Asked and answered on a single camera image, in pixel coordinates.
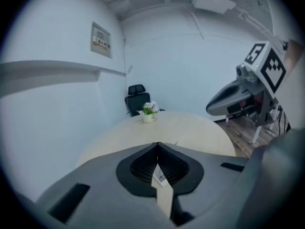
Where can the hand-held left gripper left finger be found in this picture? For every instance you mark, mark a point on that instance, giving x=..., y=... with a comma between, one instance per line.
x=100, y=187

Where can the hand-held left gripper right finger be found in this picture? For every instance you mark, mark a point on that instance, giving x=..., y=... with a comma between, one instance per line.
x=214, y=187

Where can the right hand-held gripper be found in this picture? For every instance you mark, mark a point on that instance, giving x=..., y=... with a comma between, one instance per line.
x=271, y=68

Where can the small white box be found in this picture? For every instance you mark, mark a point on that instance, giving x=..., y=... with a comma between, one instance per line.
x=159, y=180

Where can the person's right forearm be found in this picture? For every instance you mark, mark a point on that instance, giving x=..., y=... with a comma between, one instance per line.
x=294, y=54

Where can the wooden desk with white legs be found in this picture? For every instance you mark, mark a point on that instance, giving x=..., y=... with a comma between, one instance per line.
x=256, y=135

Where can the person's light shirt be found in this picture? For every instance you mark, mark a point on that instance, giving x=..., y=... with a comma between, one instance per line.
x=286, y=175

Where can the potted pink flower plant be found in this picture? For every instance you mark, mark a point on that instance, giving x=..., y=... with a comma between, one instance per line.
x=149, y=118

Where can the black office chair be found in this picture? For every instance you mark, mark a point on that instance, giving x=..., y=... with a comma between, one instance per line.
x=138, y=101

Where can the grey wall electrical panel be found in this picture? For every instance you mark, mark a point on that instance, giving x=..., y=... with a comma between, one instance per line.
x=101, y=40

